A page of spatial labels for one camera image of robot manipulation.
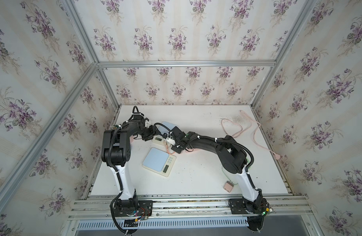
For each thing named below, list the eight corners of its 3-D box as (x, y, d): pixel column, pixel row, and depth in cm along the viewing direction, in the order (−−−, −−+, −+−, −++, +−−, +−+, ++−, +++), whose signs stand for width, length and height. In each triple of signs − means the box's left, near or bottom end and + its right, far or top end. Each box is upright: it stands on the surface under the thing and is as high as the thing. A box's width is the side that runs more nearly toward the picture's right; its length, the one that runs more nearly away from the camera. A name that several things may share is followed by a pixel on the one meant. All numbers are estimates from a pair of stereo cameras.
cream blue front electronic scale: (141, 166, 90) (140, 164, 88) (151, 148, 98) (151, 146, 96) (167, 177, 86) (167, 175, 83) (176, 158, 94) (176, 156, 91)
